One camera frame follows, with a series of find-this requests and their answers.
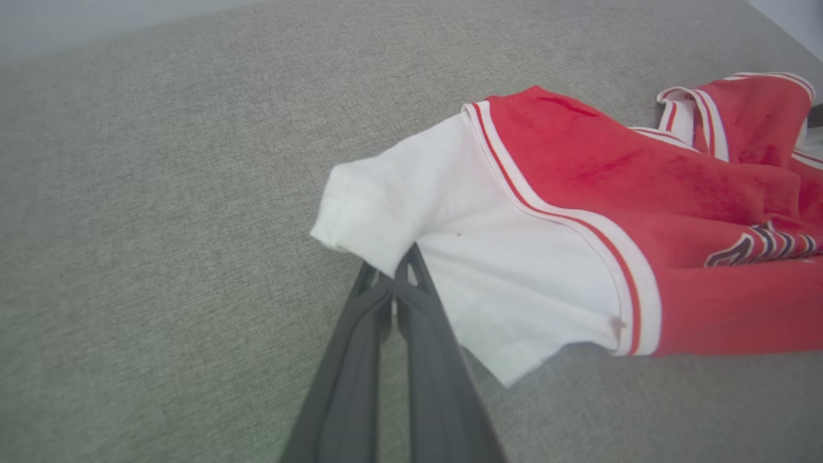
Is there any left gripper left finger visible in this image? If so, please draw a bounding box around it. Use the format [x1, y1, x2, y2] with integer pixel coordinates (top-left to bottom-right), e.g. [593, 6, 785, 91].
[279, 261, 393, 463]

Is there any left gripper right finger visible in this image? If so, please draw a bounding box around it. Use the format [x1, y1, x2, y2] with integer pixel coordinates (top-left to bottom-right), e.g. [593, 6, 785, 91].
[393, 242, 509, 463]

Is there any red and white jersey shirt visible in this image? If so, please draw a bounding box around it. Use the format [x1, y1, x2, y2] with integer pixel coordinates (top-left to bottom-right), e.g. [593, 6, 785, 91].
[311, 72, 823, 388]

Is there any grey fabric sofa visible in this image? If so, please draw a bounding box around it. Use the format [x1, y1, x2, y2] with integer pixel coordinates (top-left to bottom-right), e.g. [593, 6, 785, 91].
[0, 0, 823, 463]

